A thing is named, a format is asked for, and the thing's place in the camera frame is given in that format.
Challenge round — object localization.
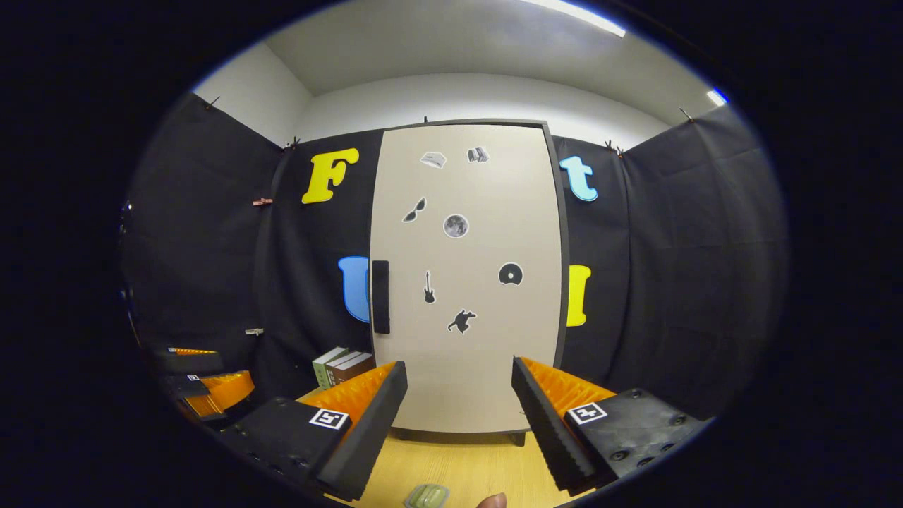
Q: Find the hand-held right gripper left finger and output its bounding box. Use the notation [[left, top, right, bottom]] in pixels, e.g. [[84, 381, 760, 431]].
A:
[[215, 360, 410, 502]]

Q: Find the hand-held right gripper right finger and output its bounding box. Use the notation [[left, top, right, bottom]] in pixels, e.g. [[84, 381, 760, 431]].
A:
[[511, 356, 710, 495]]

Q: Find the frosted pale green bottle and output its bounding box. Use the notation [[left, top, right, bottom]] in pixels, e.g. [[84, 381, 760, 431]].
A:
[[403, 483, 451, 508]]

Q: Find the beige cabinet door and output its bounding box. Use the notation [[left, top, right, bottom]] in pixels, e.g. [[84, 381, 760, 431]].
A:
[[369, 123, 565, 433]]

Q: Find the black door handle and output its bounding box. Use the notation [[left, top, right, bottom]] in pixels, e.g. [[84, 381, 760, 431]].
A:
[[372, 260, 391, 334]]

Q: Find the black backdrop cloth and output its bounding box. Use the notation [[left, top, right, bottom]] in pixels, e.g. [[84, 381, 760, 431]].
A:
[[120, 92, 787, 438]]

